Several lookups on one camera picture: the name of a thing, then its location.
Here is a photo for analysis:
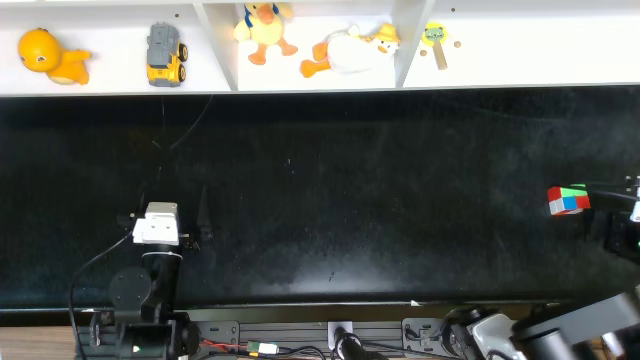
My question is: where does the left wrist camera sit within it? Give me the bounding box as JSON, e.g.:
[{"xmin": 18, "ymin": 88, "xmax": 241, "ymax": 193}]
[{"xmin": 131, "ymin": 201, "xmax": 181, "ymax": 247}]

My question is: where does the many-coloured puzzle cube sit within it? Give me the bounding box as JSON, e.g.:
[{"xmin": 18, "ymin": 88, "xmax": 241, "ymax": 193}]
[{"xmin": 546, "ymin": 184, "xmax": 592, "ymax": 217}]

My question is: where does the white plush duck yellow hat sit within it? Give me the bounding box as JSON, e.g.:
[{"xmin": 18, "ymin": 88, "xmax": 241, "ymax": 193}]
[{"xmin": 299, "ymin": 22, "xmax": 402, "ymax": 79}]

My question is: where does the yellow rattle drum toy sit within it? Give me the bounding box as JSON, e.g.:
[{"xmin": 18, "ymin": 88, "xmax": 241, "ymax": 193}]
[{"xmin": 418, "ymin": 21, "xmax": 463, "ymax": 72}]

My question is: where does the black cable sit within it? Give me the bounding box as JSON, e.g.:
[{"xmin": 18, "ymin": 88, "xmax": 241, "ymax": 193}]
[{"xmin": 68, "ymin": 231, "xmax": 134, "ymax": 360}]

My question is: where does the yellow rubber duck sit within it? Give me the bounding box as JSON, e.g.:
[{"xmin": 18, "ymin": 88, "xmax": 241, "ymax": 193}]
[{"xmin": 17, "ymin": 27, "xmax": 93, "ymax": 86}]

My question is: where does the mounting rail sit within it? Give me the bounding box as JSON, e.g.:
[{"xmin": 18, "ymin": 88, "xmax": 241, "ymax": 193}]
[{"xmin": 74, "ymin": 304, "xmax": 501, "ymax": 360}]

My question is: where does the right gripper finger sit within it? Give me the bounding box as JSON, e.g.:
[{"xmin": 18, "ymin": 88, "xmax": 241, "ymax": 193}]
[{"xmin": 582, "ymin": 188, "xmax": 640, "ymax": 212}]

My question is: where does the grey and yellow toy truck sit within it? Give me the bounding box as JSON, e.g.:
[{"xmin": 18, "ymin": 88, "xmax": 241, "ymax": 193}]
[{"xmin": 145, "ymin": 21, "xmax": 190, "ymax": 89}]

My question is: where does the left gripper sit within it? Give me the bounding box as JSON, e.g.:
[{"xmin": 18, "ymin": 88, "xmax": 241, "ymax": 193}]
[{"xmin": 116, "ymin": 184, "xmax": 215, "ymax": 254}]

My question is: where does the white shelf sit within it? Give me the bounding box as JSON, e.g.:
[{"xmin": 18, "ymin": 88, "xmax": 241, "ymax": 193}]
[{"xmin": 0, "ymin": 0, "xmax": 640, "ymax": 97}]

